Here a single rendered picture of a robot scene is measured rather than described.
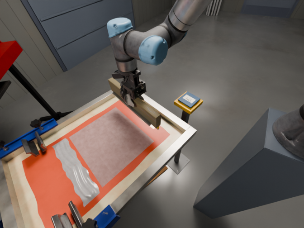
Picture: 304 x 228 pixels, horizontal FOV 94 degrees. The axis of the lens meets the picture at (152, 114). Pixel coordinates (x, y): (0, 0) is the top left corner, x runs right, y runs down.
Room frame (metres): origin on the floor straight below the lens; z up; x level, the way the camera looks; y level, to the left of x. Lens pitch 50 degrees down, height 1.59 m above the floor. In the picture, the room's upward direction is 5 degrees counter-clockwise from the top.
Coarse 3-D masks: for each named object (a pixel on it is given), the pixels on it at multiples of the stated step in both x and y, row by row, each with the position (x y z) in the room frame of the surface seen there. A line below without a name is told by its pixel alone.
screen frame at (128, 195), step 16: (112, 96) 0.70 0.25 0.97; (144, 96) 0.65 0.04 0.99; (80, 112) 0.56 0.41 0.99; (160, 112) 0.51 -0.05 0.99; (192, 128) 0.39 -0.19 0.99; (176, 144) 0.31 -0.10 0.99; (0, 160) 0.30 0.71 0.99; (160, 160) 0.24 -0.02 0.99; (0, 176) 0.22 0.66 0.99; (144, 176) 0.18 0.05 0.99; (0, 192) 0.16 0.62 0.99; (128, 192) 0.12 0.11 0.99; (0, 208) 0.11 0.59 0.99; (16, 208) 0.10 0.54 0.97; (16, 224) 0.05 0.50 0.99
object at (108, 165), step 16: (128, 128) 0.44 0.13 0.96; (144, 128) 0.43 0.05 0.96; (160, 128) 0.42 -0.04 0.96; (112, 144) 0.35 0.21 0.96; (128, 144) 0.35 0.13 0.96; (144, 144) 0.34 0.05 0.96; (96, 160) 0.28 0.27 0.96; (112, 160) 0.27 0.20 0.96; (128, 160) 0.26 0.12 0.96; (64, 176) 0.21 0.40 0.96; (96, 176) 0.20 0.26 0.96; (112, 176) 0.20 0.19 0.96; (48, 192) 0.16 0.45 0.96; (64, 192) 0.15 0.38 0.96; (48, 208) 0.10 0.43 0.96; (64, 208) 0.09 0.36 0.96; (80, 208) 0.09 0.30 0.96; (48, 224) 0.05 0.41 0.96
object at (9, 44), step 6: (0, 42) 1.36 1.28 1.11; (6, 42) 1.36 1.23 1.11; (12, 42) 1.35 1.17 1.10; (0, 48) 1.24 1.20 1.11; (6, 48) 1.23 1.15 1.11; (12, 48) 1.27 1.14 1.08; (18, 48) 1.34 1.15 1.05; (0, 54) 1.13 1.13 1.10; (6, 54) 1.16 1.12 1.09; (12, 54) 1.22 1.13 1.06; (18, 54) 1.29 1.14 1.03; (0, 60) 1.06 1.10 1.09; (6, 60) 1.11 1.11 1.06; (12, 60) 1.17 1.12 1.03; (0, 66) 1.01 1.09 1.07; (6, 66) 1.06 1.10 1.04; (0, 72) 0.97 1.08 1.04; (0, 78) 0.93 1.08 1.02
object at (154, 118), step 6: (114, 84) 0.58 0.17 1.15; (114, 90) 0.59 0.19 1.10; (120, 96) 0.55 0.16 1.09; (138, 102) 0.44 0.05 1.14; (144, 102) 0.44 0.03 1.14; (138, 108) 0.44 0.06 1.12; (144, 108) 0.41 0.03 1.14; (150, 108) 0.41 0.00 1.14; (144, 114) 0.41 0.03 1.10; (150, 114) 0.38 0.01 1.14; (156, 114) 0.37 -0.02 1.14; (150, 120) 0.38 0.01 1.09; (156, 120) 0.35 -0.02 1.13; (156, 126) 0.35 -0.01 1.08
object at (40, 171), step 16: (112, 112) 0.57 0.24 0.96; (128, 112) 0.56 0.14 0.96; (80, 128) 0.47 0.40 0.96; (96, 128) 0.46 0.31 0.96; (112, 128) 0.45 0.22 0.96; (80, 144) 0.37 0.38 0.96; (96, 144) 0.36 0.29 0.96; (32, 160) 0.30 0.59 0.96; (48, 160) 0.30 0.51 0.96; (80, 160) 0.28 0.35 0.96; (32, 176) 0.22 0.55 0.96; (48, 176) 0.22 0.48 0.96
